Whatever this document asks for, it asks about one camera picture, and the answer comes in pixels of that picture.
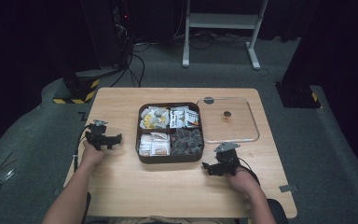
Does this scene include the brown divided tray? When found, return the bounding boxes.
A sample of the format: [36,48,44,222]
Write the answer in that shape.
[135,102,205,164]

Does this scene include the pile of yellow white packets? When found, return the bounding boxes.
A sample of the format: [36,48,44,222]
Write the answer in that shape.
[140,105,171,130]

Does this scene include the pile of white printed packets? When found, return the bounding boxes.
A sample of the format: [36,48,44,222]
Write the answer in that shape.
[169,105,200,129]

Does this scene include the left hand-held gripper cable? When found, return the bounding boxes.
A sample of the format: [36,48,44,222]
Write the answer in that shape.
[73,123,93,173]

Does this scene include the black equipment rack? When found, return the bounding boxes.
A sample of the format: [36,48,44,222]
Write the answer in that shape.
[111,0,135,68]

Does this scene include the tangled cables under stand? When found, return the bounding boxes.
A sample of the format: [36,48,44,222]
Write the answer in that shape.
[172,28,250,50]

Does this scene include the right hand-held gripper cable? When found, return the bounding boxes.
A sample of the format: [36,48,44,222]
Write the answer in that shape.
[238,156,261,187]

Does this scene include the white metal stand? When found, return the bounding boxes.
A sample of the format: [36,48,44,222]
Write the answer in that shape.
[182,0,269,71]

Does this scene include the hand-held gripper cable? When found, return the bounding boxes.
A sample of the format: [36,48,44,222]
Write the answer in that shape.
[73,123,93,173]
[238,156,261,187]

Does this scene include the person's left hand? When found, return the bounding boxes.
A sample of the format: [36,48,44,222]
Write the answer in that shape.
[79,141,106,168]

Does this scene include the black floor cables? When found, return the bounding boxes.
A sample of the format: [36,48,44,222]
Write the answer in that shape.
[109,42,146,89]

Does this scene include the black post base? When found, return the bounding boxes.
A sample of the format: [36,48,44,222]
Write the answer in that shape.
[274,81,322,109]

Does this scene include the pile of white orange packets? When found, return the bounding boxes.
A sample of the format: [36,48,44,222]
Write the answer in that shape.
[138,132,172,157]

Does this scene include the person's right hand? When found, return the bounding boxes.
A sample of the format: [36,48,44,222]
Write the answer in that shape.
[225,166,260,195]

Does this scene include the clear square lid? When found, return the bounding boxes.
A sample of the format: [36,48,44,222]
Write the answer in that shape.
[196,96,261,145]

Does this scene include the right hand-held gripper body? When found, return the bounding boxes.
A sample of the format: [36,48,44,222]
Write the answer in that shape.
[213,141,241,177]

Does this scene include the black post with striped base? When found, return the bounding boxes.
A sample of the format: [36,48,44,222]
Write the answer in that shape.
[40,0,102,105]

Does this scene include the grey tape piece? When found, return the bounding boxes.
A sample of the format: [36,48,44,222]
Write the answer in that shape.
[278,184,298,193]

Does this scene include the pile of dark wrapped candies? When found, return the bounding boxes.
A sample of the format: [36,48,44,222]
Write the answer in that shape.
[170,128,204,157]

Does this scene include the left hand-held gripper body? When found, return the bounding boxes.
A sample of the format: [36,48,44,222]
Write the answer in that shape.
[85,119,115,152]

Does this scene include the person's beige clothing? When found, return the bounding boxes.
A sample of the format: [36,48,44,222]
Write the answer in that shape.
[113,215,236,224]

